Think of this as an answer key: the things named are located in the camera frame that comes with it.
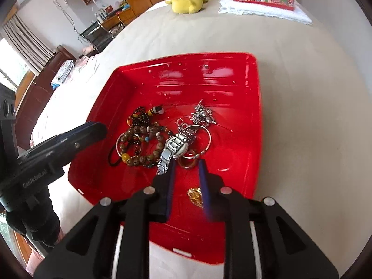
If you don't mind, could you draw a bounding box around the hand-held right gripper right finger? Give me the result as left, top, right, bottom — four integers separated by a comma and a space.
198, 158, 339, 279

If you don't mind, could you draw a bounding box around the black chair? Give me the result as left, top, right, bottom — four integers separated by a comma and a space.
80, 20, 115, 53

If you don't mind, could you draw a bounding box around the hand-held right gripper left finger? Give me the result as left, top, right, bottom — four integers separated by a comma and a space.
34, 158, 176, 279

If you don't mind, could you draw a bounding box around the thin silver bangle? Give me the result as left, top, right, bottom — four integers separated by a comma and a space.
116, 132, 143, 160

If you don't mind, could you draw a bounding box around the large wooden bead bracelet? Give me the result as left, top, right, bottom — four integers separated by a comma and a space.
128, 122, 176, 169

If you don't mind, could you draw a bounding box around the silver ball chain necklace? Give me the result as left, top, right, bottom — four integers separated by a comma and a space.
175, 99, 218, 136

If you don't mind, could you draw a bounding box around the dark small bead bracelet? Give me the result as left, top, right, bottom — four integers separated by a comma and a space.
108, 144, 128, 168

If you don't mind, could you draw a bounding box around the pink garment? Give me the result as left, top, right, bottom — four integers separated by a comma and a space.
25, 229, 67, 276

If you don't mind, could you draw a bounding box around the person's left hand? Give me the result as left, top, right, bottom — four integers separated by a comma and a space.
5, 187, 61, 249

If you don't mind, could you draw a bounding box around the red tin box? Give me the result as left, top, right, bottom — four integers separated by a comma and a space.
67, 52, 263, 266

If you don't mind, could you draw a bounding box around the wooden desk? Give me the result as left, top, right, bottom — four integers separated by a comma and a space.
96, 1, 137, 30

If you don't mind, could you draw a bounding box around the heart-shaped metal pendant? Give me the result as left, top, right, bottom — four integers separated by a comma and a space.
187, 187, 204, 209

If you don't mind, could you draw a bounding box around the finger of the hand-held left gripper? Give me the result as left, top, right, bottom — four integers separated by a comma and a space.
27, 122, 100, 155
18, 124, 107, 168

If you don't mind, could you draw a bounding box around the blue and white folded cloth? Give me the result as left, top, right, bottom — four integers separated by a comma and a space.
51, 59, 74, 88

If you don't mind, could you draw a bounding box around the large silver bangle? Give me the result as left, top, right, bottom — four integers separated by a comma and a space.
177, 124, 212, 160

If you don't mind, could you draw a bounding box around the white folded towel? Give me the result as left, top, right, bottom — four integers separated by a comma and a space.
218, 0, 314, 26

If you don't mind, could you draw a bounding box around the brown amber bangle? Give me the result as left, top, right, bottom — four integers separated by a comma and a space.
177, 150, 202, 169

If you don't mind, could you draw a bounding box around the beige bed sheet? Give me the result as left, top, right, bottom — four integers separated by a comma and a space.
29, 0, 372, 279

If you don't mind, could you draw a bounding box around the window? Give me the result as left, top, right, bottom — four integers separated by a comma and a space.
0, 36, 35, 93

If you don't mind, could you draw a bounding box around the pink floral bedding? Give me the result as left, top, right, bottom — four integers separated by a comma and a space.
74, 45, 101, 67

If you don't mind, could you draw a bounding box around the beige curtain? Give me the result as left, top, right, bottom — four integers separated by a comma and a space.
1, 13, 56, 73

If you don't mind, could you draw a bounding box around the black necklace with yellow charm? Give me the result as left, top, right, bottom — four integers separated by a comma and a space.
126, 105, 166, 127

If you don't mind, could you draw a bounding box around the silver metal watch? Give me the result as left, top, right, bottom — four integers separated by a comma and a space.
156, 132, 199, 176

